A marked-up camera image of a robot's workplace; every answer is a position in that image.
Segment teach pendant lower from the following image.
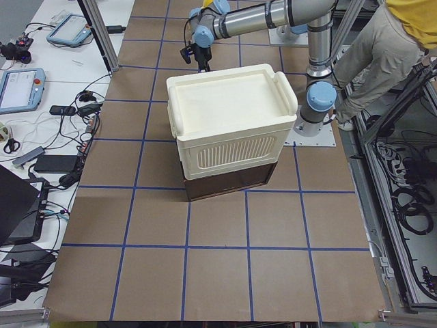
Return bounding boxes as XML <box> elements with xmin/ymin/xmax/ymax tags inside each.
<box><xmin>1</xmin><ymin>68</ymin><xmax>46</xmax><ymax>115</ymax></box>

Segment teach pendant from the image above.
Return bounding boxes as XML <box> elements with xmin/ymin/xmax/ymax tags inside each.
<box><xmin>46</xmin><ymin>14</ymin><xmax>91</xmax><ymax>47</ymax></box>
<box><xmin>1</xmin><ymin>68</ymin><xmax>46</xmax><ymax>115</ymax></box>

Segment scissors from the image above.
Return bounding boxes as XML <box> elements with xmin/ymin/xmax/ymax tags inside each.
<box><xmin>3</xmin><ymin>137</ymin><xmax>20</xmax><ymax>154</ymax></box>

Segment black gripper by drawer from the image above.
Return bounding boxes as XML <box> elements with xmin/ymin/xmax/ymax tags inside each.
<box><xmin>180</xmin><ymin>43</ymin><xmax>212</xmax><ymax>72</ymax></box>

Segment person in yellow shirt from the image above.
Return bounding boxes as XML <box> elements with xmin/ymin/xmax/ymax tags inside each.
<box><xmin>333</xmin><ymin>1</ymin><xmax>436</xmax><ymax>131</ymax></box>

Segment grey robot arm by drawer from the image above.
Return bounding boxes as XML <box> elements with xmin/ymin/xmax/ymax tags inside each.
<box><xmin>180</xmin><ymin>0</ymin><xmax>337</xmax><ymax>84</ymax></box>

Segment black laptop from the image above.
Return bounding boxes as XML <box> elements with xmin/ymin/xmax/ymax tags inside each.
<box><xmin>1</xmin><ymin>167</ymin><xmax>48</xmax><ymax>246</ymax></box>

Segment cream plastic drawer cabinet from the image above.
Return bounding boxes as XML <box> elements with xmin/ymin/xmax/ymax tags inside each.
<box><xmin>167</xmin><ymin>64</ymin><xmax>298</xmax><ymax>180</ymax></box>

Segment aluminium frame post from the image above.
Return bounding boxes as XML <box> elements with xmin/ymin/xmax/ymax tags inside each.
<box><xmin>77</xmin><ymin>0</ymin><xmax>119</xmax><ymax>74</ymax></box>

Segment teach pendant upper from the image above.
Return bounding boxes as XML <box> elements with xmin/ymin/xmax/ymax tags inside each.
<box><xmin>46</xmin><ymin>14</ymin><xmax>91</xmax><ymax>47</ymax></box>

